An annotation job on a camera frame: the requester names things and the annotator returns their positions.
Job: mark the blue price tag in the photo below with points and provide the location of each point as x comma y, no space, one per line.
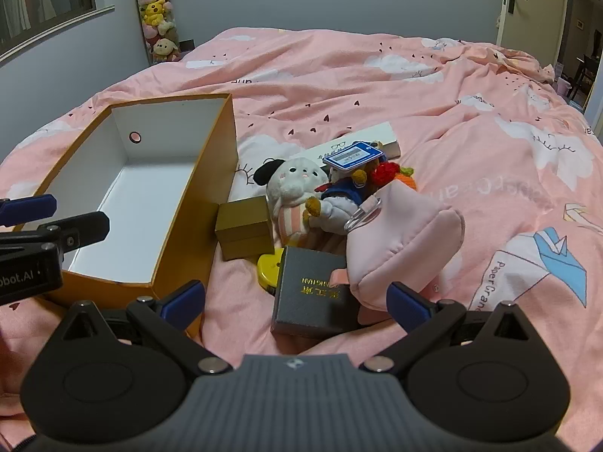
352,155

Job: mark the small gold box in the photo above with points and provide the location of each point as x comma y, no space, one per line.
245,230

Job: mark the white door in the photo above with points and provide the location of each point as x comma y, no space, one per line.
537,19

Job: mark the white glasses box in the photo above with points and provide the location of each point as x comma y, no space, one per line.
372,134

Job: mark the white plush with black beret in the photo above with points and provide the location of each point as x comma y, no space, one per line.
297,179

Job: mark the dark wooden chair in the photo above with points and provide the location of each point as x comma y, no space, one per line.
586,70

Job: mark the pink padded pouch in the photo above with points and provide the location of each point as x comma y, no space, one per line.
405,235

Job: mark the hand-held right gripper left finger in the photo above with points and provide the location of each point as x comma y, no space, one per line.
181,301

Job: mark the pink printed duvet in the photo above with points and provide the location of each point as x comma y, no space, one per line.
424,103

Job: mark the yellow tape measure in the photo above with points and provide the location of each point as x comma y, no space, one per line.
269,268

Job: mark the dark wall socket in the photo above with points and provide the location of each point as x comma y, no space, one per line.
187,44

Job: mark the clear tube of plush toys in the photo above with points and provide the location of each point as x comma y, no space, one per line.
155,9

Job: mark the dark grey gift box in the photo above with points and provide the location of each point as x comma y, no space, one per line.
311,292

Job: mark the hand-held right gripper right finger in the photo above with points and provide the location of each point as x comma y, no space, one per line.
407,303

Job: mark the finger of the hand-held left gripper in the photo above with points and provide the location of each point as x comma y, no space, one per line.
80,228
33,208

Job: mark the orange cardboard box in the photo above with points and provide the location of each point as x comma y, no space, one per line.
141,188

